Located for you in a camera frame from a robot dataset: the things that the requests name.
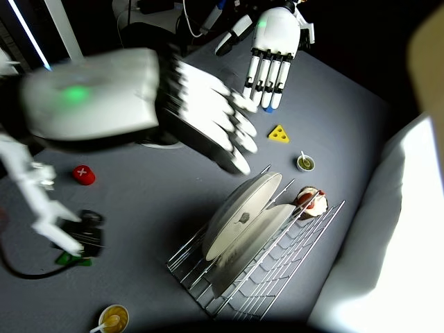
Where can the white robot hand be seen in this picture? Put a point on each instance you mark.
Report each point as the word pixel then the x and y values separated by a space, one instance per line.
pixel 86 104
pixel 275 31

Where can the white plate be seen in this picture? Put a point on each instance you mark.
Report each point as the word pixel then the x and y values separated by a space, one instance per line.
pixel 249 253
pixel 239 204

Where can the grey and blue tool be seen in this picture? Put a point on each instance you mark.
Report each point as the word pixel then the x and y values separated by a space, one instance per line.
pixel 211 17

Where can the red cylinder with white cross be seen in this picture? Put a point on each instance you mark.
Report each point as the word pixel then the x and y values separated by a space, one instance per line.
pixel 83 178

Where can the blue hexagon block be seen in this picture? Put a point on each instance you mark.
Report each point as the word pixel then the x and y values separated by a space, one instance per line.
pixel 268 109

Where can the white light bar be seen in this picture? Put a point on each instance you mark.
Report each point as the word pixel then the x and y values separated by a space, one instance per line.
pixel 27 34

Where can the yellow triangle block with holes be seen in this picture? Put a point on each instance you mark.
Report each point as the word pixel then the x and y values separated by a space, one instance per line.
pixel 281 138

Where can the grey tablecloth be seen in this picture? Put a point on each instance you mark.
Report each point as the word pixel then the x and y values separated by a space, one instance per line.
pixel 156 208

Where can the small bowl with spoon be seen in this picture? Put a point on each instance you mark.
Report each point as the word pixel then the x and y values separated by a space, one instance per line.
pixel 306 166

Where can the green block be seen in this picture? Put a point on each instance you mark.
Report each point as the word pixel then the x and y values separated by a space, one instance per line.
pixel 66 258

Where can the tan blurred panel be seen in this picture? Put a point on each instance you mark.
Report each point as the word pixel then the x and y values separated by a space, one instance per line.
pixel 430 62

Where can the toy cupcake with strawberries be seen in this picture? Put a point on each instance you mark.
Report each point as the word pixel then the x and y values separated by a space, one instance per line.
pixel 319 206

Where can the yellow soup bowl with spoon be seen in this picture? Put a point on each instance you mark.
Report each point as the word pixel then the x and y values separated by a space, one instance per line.
pixel 116 320

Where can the white padded backdrop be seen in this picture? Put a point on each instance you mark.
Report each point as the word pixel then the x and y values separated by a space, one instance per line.
pixel 381 225

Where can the white frame post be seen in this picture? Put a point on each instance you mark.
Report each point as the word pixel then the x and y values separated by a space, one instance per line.
pixel 64 31

